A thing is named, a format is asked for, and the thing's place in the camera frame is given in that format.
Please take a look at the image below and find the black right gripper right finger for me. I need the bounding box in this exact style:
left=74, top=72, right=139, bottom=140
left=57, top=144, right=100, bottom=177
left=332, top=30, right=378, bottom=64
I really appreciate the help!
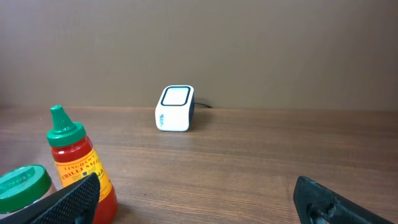
left=293, top=176, right=392, bottom=224

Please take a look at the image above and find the white barcode scanner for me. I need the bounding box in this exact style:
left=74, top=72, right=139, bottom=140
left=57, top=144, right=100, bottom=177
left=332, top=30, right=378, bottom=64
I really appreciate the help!
left=155, top=85, right=195, bottom=132

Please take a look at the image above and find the red chilli sauce bottle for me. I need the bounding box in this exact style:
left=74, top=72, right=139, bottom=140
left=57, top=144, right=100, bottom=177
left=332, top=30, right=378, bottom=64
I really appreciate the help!
left=47, top=105, right=118, bottom=224

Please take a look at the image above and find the green lid jar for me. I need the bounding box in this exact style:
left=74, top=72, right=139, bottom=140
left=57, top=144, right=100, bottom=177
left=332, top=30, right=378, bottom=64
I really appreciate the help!
left=1, top=164, right=57, bottom=219

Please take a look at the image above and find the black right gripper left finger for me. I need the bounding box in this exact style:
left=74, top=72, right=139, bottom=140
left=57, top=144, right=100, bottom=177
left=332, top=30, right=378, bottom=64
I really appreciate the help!
left=1, top=173, right=100, bottom=224

